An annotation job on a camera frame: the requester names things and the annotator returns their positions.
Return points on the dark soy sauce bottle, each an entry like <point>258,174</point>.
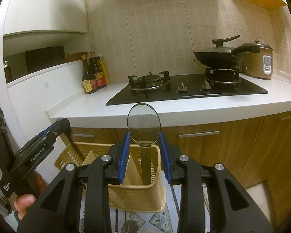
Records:
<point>88,79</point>

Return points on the left hand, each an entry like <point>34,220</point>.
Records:
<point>22,203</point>

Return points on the patterned blue table mat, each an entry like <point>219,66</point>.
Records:
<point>163,221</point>

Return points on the yellow oil bottle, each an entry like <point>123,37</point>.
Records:
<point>104,70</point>

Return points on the brown rice cooker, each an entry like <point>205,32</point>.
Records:
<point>259,65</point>

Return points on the black wok with lid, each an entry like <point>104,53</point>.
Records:
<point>223,57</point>

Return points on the wooden base cabinet door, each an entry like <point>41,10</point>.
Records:
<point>228,143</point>

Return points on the black glass gas stove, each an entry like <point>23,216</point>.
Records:
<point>162,86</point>

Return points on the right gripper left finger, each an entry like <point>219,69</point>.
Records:
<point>103,171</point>

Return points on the clear spoon dark handle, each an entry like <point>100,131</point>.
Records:
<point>144,127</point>

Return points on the red label sauce bottle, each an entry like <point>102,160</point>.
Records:
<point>95,63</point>

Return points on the tan plastic utensil basket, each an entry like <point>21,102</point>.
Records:
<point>132,194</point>

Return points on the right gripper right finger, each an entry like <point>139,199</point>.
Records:
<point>181,170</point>

